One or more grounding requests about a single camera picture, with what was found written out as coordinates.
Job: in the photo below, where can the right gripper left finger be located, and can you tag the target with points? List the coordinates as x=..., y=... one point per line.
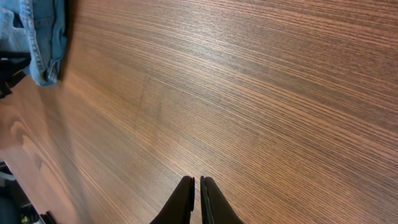
x=180, y=205

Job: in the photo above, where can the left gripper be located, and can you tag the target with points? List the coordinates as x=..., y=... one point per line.
x=12, y=64

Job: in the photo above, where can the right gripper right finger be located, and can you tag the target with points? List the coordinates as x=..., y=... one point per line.
x=215, y=208

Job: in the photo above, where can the light blue jeans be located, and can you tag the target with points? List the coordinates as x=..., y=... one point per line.
x=37, y=28

